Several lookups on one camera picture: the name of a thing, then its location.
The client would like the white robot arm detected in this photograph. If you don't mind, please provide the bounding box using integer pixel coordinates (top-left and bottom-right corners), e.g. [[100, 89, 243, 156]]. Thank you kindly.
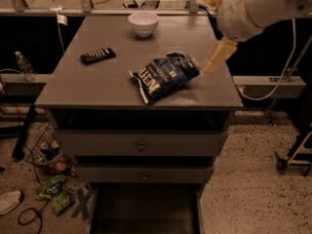
[[196, 0, 312, 73]]

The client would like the grey middle drawer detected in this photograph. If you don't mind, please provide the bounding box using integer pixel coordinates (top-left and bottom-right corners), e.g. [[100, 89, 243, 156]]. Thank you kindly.
[[75, 164, 213, 183]]

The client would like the grey drawer cabinet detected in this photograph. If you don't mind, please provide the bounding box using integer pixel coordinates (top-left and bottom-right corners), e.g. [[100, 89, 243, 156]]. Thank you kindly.
[[34, 14, 244, 234]]

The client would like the white cable with tag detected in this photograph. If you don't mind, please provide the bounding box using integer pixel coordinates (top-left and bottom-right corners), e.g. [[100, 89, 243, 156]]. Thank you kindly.
[[43, 0, 69, 56]]

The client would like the green chip bag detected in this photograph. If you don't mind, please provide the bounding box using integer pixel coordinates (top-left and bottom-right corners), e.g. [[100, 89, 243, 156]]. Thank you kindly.
[[36, 175, 74, 215]]

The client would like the black wheeled cart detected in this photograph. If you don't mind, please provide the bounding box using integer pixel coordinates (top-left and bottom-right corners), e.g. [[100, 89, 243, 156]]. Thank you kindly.
[[274, 127, 312, 176]]

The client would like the white shoe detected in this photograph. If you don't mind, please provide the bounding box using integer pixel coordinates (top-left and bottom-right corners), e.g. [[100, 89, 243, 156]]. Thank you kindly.
[[0, 191, 23, 215]]

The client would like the wire basket with items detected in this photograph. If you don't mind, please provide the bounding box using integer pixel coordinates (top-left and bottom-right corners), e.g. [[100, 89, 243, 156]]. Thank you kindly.
[[26, 124, 75, 176]]

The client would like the clear plastic water bottle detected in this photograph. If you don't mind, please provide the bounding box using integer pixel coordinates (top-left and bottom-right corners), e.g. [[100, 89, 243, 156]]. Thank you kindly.
[[15, 51, 37, 82]]

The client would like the grey drawer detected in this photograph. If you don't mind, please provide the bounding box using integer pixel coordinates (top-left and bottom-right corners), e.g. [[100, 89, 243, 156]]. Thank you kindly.
[[86, 183, 205, 234], [75, 164, 213, 183], [54, 130, 227, 157]]

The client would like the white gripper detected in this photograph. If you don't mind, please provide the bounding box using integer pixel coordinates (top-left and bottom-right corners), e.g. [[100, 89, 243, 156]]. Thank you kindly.
[[196, 0, 263, 74]]

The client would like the white bowl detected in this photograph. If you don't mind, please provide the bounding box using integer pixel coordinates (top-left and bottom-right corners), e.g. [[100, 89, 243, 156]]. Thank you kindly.
[[128, 12, 159, 37]]

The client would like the black snack bar package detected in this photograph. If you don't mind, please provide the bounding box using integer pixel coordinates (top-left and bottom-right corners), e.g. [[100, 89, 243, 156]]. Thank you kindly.
[[80, 48, 116, 65]]

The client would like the black leaning bar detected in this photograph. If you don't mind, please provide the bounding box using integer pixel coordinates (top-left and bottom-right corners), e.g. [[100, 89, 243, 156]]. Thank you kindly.
[[12, 104, 36, 160]]

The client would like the blue chip bag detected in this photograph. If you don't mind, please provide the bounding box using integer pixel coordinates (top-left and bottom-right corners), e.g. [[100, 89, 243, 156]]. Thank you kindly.
[[130, 52, 200, 104]]

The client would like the grey top drawer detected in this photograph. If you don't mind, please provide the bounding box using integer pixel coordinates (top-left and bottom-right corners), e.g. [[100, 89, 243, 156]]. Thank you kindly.
[[54, 130, 227, 157]]

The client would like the black floor cable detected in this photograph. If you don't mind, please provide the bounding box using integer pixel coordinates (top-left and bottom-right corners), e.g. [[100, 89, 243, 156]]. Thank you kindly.
[[17, 200, 50, 234]]

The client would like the white hanging cable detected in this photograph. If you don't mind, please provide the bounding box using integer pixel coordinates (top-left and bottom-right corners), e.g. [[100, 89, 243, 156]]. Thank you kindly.
[[236, 18, 297, 101]]

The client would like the grey bottom drawer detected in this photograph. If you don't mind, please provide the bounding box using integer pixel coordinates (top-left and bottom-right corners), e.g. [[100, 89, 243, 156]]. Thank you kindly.
[[86, 183, 205, 234]]

